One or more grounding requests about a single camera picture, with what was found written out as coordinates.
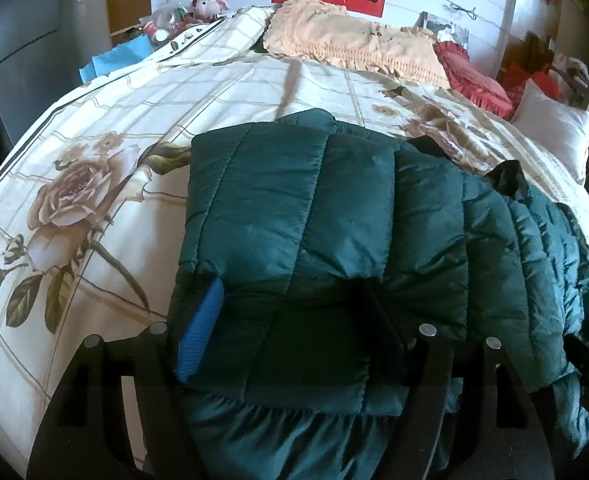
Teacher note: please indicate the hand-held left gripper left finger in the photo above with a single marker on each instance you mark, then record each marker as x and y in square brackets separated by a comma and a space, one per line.
[199, 332]

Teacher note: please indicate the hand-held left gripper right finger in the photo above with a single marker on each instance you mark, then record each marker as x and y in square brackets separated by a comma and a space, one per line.
[387, 325]

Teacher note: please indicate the dark green puffer jacket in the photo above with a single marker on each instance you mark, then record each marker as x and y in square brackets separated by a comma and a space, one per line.
[324, 210]

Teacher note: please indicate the white pillow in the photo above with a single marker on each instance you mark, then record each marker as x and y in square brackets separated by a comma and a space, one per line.
[554, 125]

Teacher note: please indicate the floral cream bed sheet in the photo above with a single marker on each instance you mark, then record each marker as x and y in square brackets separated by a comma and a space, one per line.
[124, 110]

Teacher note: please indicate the red ruffled cushion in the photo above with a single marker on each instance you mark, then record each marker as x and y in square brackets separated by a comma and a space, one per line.
[467, 75]

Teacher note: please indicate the bright red cloth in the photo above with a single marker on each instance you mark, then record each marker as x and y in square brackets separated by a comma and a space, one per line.
[519, 72]

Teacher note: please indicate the beige fringed pillow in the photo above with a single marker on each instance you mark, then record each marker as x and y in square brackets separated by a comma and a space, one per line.
[349, 40]

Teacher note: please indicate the blue paper bag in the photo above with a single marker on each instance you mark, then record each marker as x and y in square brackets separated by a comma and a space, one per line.
[119, 55]

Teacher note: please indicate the propped photo picture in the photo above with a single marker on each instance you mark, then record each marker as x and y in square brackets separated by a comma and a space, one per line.
[449, 30]

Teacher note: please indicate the cluster of bottles and jars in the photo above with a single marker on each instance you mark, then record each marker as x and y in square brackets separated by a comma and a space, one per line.
[167, 20]

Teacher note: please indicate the plush doll with red hat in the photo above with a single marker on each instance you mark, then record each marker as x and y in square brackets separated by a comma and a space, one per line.
[209, 5]

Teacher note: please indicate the grey refrigerator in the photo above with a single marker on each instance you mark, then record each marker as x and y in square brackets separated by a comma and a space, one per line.
[24, 35]

